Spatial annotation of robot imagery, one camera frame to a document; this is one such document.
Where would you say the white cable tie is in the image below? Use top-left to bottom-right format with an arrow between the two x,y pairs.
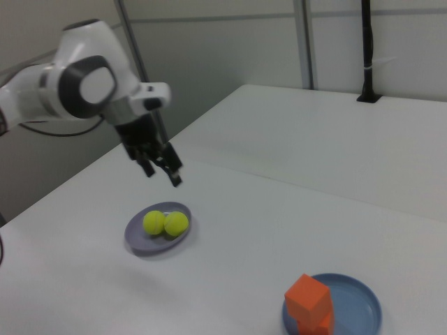
362,55 -> 398,71

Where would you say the purple plate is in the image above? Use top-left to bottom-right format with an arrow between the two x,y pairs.
124,201 -> 193,258

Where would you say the grey partition post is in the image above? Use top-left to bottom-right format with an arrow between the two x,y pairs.
299,0 -> 315,90
117,0 -> 168,144

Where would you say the blue plate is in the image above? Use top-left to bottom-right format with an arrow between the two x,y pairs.
281,272 -> 383,335

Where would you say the plain yellow tennis ball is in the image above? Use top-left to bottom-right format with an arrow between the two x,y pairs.
142,210 -> 166,236

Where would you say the black camera pole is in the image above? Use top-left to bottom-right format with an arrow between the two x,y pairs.
356,0 -> 382,104

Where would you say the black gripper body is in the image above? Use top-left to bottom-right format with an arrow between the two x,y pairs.
115,113 -> 165,161

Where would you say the yellow tennis ball HEAD print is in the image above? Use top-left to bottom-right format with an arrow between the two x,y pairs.
163,211 -> 190,237

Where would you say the orange cube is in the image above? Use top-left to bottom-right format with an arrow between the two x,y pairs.
290,303 -> 336,335
284,274 -> 332,321

